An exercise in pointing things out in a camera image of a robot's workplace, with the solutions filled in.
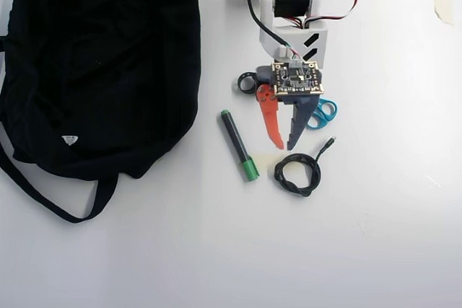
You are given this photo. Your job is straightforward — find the black plastic ring clip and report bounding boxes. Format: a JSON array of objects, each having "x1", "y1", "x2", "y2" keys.
[{"x1": 237, "y1": 71, "x2": 259, "y2": 95}]

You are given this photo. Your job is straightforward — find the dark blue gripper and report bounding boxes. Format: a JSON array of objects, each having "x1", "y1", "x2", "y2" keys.
[{"x1": 255, "y1": 65, "x2": 322, "y2": 151}]

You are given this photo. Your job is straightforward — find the green and black marker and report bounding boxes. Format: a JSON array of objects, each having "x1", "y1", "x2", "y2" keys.
[{"x1": 218, "y1": 109, "x2": 261, "y2": 183}]

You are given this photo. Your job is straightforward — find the bare camera circuit board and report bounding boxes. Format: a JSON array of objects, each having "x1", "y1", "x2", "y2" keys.
[{"x1": 271, "y1": 61, "x2": 325, "y2": 97}]

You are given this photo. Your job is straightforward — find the wide beige masking tape strip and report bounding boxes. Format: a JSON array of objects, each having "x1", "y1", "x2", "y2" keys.
[{"x1": 252, "y1": 153, "x2": 305, "y2": 175}]

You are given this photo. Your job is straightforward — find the black fabric bag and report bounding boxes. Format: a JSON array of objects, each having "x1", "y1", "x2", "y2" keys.
[{"x1": 0, "y1": 0, "x2": 202, "y2": 225}]

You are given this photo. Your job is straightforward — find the torn beige masking tape piece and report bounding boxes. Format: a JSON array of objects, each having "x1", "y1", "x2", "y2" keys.
[{"x1": 432, "y1": 0, "x2": 454, "y2": 26}]

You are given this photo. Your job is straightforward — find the blue handled scissors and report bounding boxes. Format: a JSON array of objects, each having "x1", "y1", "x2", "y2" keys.
[{"x1": 305, "y1": 97, "x2": 339, "y2": 131}]

